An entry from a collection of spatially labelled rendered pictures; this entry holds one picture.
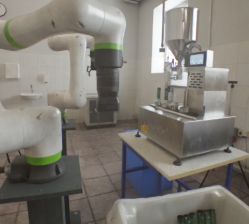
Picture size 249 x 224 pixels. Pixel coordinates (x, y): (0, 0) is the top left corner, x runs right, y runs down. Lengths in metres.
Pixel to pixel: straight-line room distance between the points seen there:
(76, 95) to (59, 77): 3.47
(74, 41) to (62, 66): 3.47
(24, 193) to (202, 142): 1.01
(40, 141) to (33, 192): 0.16
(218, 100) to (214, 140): 0.28
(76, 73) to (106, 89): 0.70
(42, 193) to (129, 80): 4.68
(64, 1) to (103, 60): 0.19
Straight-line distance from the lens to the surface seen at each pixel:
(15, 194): 0.66
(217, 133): 1.32
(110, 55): 0.53
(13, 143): 0.58
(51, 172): 0.67
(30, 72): 4.69
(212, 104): 1.32
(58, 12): 0.48
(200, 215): 1.10
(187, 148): 1.16
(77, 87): 1.21
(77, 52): 1.22
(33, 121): 0.59
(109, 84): 0.54
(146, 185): 2.05
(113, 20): 0.54
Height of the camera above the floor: 1.28
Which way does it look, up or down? 7 degrees down
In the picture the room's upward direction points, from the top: 1 degrees clockwise
